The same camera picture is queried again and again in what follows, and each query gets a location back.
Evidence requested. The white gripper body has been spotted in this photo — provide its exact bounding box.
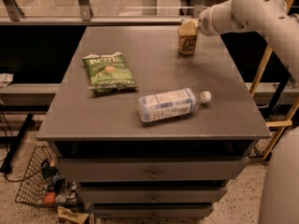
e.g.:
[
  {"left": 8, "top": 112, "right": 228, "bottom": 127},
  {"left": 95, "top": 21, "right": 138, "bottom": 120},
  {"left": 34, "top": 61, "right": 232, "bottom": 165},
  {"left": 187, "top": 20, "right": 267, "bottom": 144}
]
[{"left": 199, "top": 3, "right": 237, "bottom": 36}]

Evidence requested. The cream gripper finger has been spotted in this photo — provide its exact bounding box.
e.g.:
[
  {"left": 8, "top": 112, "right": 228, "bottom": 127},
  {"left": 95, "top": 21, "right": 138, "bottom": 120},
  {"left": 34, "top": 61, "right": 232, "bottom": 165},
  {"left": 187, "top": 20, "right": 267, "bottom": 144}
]
[{"left": 178, "top": 19, "right": 199, "bottom": 35}]

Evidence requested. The orange soda can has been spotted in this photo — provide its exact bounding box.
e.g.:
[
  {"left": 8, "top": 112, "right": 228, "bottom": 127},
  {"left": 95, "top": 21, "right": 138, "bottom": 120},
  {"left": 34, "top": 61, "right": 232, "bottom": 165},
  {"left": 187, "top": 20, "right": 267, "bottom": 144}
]
[{"left": 178, "top": 33, "right": 197, "bottom": 55}]

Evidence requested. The green jalapeno chip bag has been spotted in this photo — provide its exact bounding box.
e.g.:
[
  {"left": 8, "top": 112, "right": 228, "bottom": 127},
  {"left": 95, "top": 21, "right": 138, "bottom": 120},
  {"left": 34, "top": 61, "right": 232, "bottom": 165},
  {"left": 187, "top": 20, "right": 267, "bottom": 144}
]
[{"left": 82, "top": 52, "right": 136, "bottom": 92}]

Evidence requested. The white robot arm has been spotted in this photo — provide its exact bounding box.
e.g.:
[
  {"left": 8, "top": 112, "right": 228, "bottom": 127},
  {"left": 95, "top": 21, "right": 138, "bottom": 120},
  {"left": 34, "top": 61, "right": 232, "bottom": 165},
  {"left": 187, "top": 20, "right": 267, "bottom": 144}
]
[{"left": 188, "top": 0, "right": 299, "bottom": 224}]

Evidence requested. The blue can in basket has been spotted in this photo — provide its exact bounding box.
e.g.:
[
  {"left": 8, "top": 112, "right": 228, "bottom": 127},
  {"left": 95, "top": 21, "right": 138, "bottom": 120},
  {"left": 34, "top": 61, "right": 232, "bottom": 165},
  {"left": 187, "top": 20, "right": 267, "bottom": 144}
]
[{"left": 48, "top": 172, "right": 64, "bottom": 191}]

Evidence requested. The yellow snack bag on floor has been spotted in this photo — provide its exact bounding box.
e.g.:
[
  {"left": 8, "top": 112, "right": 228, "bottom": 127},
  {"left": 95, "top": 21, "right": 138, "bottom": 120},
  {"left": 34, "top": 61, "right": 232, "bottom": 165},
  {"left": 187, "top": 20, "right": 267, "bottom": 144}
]
[{"left": 57, "top": 206, "right": 89, "bottom": 224}]

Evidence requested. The clear plastic water bottle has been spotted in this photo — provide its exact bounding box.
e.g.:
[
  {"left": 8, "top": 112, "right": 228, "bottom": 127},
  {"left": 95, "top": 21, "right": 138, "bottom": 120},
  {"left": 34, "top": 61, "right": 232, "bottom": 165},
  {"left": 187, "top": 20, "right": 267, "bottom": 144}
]
[{"left": 138, "top": 88, "right": 212, "bottom": 123}]

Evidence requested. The grey drawer cabinet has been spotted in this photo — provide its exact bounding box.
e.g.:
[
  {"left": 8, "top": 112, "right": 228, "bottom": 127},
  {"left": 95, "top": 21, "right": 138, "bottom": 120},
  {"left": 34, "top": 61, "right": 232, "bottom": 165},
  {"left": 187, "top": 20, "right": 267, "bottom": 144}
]
[{"left": 38, "top": 26, "right": 269, "bottom": 219}]

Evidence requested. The top grey drawer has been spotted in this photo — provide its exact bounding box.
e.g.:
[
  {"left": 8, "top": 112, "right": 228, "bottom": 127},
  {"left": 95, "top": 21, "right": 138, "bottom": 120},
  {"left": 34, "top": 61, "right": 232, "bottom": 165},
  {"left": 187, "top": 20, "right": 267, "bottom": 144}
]
[{"left": 57, "top": 156, "right": 249, "bottom": 182}]

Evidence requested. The grey drawer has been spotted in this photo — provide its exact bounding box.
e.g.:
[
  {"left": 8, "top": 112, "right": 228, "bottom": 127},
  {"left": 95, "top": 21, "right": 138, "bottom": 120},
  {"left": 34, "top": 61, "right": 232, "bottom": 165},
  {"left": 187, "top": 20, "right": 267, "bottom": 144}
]
[
  {"left": 57, "top": 156, "right": 249, "bottom": 182},
  {"left": 92, "top": 205, "right": 213, "bottom": 219},
  {"left": 78, "top": 186, "right": 227, "bottom": 203}
]

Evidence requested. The metal window railing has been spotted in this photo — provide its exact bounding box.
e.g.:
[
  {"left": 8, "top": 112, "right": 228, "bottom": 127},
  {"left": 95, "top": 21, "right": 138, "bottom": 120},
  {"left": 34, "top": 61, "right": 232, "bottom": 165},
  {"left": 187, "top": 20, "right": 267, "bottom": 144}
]
[{"left": 0, "top": 0, "right": 206, "bottom": 26}]

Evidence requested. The white crumpled paper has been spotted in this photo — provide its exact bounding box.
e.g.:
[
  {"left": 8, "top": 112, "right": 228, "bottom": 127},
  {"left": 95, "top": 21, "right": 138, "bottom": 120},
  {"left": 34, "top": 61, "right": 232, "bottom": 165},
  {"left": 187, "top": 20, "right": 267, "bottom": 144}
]
[{"left": 0, "top": 73, "right": 13, "bottom": 88}]

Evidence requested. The bottom grey drawer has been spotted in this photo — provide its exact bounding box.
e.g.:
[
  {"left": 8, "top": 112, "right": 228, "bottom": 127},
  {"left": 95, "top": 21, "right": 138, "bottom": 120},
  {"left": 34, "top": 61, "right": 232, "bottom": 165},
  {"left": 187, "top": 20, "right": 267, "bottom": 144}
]
[{"left": 92, "top": 205, "right": 213, "bottom": 219}]

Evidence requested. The middle grey drawer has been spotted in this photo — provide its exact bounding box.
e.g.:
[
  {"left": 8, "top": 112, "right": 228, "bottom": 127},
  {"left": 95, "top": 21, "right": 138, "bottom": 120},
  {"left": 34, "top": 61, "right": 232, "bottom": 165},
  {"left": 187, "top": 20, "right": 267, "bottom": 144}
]
[{"left": 78, "top": 186, "right": 227, "bottom": 203}]

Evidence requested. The black table leg stand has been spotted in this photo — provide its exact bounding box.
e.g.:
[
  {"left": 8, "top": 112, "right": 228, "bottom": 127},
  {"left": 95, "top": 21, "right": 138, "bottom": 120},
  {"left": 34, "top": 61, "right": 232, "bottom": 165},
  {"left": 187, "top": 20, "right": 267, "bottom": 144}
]
[{"left": 0, "top": 105, "right": 50, "bottom": 174}]

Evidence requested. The orange fruit in basket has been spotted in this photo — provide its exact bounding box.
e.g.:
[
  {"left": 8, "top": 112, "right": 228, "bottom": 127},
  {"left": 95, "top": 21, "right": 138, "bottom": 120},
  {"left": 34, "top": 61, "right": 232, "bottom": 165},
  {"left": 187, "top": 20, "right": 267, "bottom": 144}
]
[{"left": 44, "top": 191, "right": 56, "bottom": 204}]

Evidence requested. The black cable on floor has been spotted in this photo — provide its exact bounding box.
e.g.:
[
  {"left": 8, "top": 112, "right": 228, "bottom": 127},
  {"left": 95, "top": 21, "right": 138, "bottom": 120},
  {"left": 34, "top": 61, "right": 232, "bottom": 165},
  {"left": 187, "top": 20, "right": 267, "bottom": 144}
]
[{"left": 0, "top": 109, "right": 50, "bottom": 183}]

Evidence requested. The black wire basket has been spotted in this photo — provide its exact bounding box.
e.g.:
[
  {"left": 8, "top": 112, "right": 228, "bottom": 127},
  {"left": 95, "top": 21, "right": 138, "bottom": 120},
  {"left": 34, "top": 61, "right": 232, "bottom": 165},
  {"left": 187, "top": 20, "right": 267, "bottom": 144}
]
[{"left": 15, "top": 147, "right": 81, "bottom": 208}]

